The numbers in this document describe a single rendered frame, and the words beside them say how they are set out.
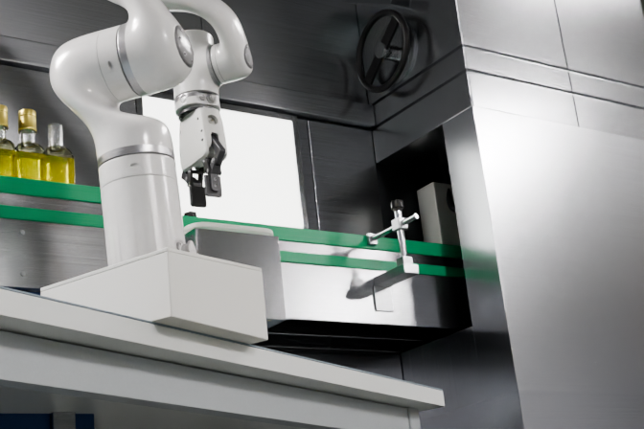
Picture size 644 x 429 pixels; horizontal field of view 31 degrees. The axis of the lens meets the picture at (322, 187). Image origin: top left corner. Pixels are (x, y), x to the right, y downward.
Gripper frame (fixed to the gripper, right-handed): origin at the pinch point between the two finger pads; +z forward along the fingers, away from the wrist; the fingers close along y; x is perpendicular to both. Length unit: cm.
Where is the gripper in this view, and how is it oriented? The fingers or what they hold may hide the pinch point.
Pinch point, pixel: (205, 191)
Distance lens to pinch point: 213.5
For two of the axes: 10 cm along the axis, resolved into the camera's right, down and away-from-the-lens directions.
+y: -5.7, 3.4, 7.5
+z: 1.2, 9.4, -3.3
